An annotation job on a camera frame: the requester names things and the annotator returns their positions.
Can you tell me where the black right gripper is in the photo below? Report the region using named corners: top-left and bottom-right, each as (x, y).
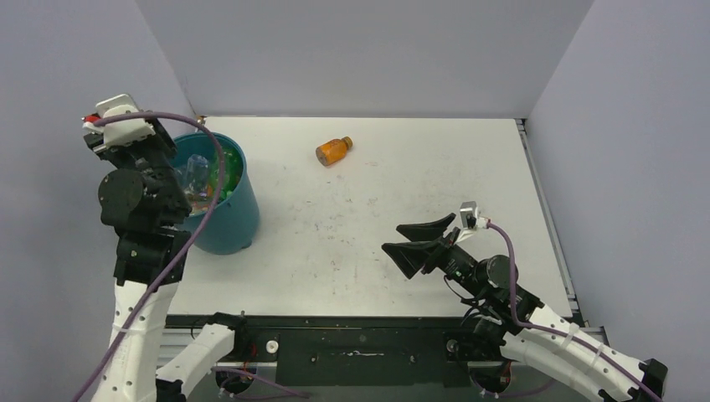
top-left (380, 213), bottom-right (488, 299)

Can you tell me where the crushed clear water bottle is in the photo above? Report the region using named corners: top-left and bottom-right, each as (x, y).
top-left (176, 154), bottom-right (210, 200)

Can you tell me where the small orange juice bottle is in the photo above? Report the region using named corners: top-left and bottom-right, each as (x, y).
top-left (316, 137), bottom-right (353, 167)

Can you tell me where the green plastic bottle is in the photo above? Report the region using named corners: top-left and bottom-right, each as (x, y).
top-left (209, 145), bottom-right (243, 201)

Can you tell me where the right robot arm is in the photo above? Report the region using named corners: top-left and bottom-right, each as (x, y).
top-left (381, 214), bottom-right (668, 401)

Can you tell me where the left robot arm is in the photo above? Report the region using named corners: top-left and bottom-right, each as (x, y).
top-left (74, 111), bottom-right (220, 401)

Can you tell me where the teal plastic bin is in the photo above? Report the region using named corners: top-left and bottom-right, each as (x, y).
top-left (172, 131), bottom-right (260, 255)

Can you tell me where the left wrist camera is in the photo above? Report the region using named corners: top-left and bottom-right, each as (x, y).
top-left (82, 94), bottom-right (156, 153)

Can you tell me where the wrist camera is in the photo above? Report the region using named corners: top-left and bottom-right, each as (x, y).
top-left (82, 94), bottom-right (156, 153)
top-left (460, 201), bottom-right (480, 230)

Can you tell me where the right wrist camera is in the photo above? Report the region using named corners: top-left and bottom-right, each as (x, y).
top-left (460, 201), bottom-right (480, 230)

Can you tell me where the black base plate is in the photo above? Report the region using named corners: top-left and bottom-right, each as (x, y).
top-left (166, 313), bottom-right (584, 388)

